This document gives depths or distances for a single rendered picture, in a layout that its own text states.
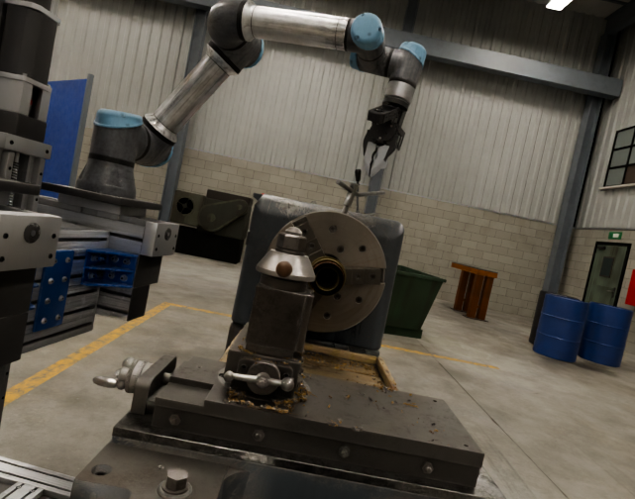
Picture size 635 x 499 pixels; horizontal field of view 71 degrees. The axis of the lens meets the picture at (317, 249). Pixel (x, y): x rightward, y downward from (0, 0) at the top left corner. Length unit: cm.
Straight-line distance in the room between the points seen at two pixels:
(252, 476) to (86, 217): 91
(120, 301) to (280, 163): 1006
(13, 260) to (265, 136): 1062
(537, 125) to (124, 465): 1247
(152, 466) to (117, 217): 84
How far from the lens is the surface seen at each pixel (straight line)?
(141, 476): 54
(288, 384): 55
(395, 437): 57
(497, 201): 1211
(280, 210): 130
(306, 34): 122
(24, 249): 86
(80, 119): 588
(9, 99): 119
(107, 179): 130
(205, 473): 55
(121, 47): 1270
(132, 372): 64
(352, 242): 114
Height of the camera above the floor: 119
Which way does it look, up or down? 3 degrees down
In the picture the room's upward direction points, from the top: 12 degrees clockwise
